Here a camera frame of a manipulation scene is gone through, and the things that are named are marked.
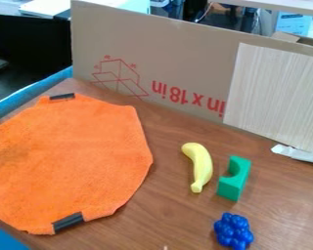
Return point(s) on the blue toy grapes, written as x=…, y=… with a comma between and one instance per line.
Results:
x=234, y=230

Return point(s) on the green block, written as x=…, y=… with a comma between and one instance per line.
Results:
x=233, y=182

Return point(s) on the yellow toy banana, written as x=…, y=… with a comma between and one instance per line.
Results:
x=201, y=159

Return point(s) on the orange cloth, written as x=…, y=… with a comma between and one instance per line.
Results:
x=67, y=156

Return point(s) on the cardboard box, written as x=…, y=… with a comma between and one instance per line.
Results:
x=163, y=62

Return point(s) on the light wooden board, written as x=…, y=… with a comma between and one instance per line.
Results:
x=276, y=97

